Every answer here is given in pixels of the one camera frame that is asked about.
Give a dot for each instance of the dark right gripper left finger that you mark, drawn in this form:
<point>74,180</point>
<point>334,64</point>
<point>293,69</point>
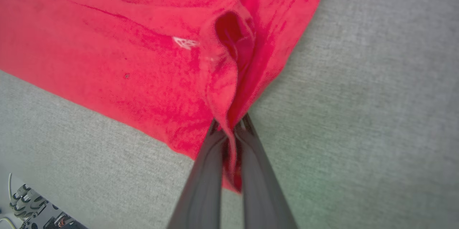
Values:
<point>200,193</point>

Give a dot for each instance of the grey fabric sofa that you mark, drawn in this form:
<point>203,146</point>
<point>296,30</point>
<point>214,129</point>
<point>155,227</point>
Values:
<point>358,114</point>

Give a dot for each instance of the red and white garment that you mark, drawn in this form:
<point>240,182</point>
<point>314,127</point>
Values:
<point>125,49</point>

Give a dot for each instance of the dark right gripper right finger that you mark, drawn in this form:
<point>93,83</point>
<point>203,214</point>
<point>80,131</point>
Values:
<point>261,193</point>

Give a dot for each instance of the grey robot base with connectors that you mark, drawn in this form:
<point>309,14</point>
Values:
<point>36,209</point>

